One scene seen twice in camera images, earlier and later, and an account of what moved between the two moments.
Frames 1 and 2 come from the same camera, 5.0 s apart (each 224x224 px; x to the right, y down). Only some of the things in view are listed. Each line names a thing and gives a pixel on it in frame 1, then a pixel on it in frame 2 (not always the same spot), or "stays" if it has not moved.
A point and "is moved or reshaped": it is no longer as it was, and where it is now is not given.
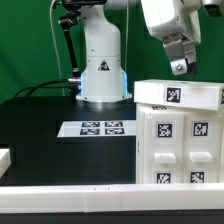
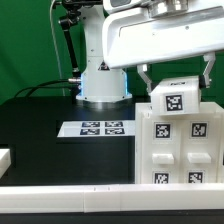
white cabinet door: x=200 y=149 stays
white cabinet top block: x=196 y=94 is moved or reshaped
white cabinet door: x=164 y=143 stays
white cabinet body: x=179 y=145 stays
